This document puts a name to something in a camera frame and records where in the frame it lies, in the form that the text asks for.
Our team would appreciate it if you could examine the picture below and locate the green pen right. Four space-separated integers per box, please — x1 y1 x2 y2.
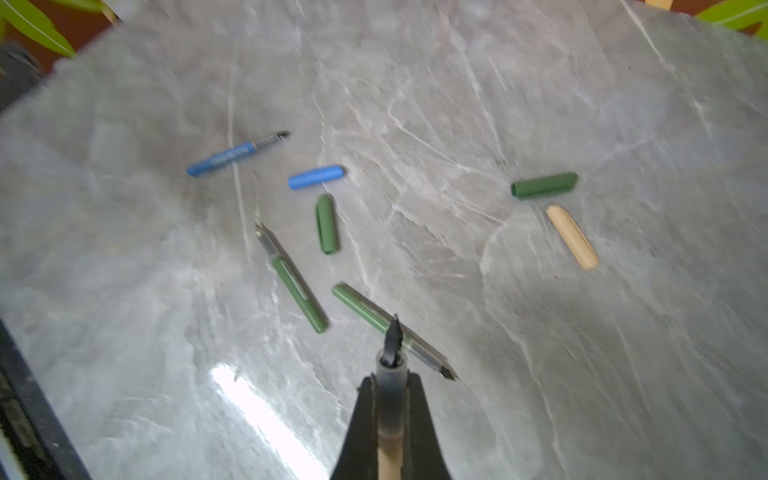
332 282 459 382

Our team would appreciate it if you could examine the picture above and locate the green pen cap near blue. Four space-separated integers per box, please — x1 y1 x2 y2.
315 194 340 255

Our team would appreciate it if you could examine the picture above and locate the green pen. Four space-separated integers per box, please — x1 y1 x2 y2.
254 222 328 334
332 282 459 382

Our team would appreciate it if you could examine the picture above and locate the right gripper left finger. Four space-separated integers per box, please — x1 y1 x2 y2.
329 375 378 480

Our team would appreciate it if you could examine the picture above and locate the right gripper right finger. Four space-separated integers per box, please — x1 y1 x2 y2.
403 373 451 480

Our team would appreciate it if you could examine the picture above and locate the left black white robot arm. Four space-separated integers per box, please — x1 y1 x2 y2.
0 41 43 111

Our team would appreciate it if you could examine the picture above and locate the beige pen cap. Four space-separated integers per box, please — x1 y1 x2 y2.
546 205 599 270

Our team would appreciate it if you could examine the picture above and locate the beige pen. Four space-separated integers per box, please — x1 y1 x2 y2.
375 316 408 479

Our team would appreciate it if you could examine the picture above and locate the green pen left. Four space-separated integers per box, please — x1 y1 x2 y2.
254 222 328 334

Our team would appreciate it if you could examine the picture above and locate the blue pen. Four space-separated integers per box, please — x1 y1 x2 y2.
186 130 291 178

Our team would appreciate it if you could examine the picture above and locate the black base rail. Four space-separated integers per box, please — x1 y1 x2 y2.
1 326 91 479

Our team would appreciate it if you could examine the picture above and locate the green pen cap far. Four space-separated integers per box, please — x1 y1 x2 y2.
510 172 579 199

